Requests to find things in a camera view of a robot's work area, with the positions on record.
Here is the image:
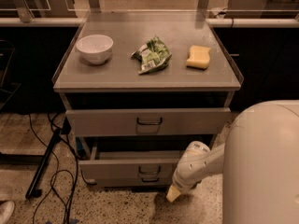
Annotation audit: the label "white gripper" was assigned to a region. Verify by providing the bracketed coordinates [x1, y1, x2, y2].
[166, 170, 201, 203]

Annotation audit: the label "grey drawer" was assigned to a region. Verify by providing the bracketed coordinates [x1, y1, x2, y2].
[95, 177, 172, 188]
[79, 138, 186, 180]
[66, 108, 231, 137]

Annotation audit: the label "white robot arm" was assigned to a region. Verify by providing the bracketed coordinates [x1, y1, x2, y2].
[166, 100, 299, 224]

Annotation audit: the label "grey bottom drawer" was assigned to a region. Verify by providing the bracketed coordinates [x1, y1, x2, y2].
[95, 177, 172, 188]

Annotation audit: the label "grey drawer cabinet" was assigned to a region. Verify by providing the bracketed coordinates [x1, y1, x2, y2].
[51, 10, 245, 161]

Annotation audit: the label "grey top drawer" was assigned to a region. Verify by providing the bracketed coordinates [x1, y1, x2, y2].
[66, 108, 231, 137]

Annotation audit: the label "yellow sponge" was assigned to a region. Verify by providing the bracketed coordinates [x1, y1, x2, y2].
[186, 46, 210, 69]

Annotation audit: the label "green crumpled chip bag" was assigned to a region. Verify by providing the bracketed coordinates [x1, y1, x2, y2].
[132, 36, 172, 75]

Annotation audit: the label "black floor bar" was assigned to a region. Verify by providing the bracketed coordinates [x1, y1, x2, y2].
[25, 129, 61, 200]

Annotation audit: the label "white ceramic bowl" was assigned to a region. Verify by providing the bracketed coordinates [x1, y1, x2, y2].
[76, 35, 114, 64]

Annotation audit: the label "white shoe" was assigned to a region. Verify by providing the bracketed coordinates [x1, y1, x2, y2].
[0, 201, 15, 224]

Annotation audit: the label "black floor cables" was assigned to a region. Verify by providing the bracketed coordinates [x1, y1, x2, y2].
[27, 111, 97, 224]

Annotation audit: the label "white horizontal rail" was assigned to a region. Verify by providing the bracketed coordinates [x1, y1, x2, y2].
[0, 18, 299, 28]

